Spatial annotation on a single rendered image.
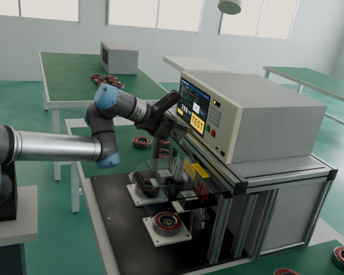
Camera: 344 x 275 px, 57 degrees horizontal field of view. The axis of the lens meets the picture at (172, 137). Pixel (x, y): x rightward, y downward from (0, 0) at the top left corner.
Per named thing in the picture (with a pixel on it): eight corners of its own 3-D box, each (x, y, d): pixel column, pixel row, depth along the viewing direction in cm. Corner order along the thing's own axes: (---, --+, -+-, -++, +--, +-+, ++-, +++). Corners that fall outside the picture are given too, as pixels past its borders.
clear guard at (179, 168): (149, 219, 93) (152, 202, 90) (128, 175, 113) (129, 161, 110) (241, 203, 106) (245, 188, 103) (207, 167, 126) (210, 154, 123)
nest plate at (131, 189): (135, 206, 135) (136, 204, 134) (126, 187, 147) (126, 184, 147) (168, 201, 141) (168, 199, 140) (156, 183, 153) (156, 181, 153)
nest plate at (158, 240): (154, 246, 115) (155, 244, 115) (142, 220, 127) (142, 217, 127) (191, 239, 121) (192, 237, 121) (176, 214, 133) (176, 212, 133)
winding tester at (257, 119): (225, 165, 106) (238, 107, 97) (174, 116, 142) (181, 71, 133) (311, 155, 121) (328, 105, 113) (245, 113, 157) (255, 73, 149)
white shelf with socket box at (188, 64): (175, 137, 210) (185, 69, 191) (156, 116, 240) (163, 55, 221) (220, 134, 224) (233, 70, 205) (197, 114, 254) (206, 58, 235)
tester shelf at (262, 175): (233, 196, 98) (236, 183, 96) (157, 114, 153) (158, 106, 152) (334, 179, 115) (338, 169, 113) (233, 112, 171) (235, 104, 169)
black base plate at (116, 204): (124, 289, 100) (125, 284, 99) (90, 180, 152) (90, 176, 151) (246, 258, 119) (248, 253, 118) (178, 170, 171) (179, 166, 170)
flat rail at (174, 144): (223, 205, 102) (225, 197, 101) (157, 127, 153) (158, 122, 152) (226, 204, 103) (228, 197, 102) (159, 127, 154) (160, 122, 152)
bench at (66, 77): (51, 184, 271) (47, 101, 240) (41, 108, 422) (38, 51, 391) (168, 171, 315) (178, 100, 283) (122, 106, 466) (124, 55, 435)
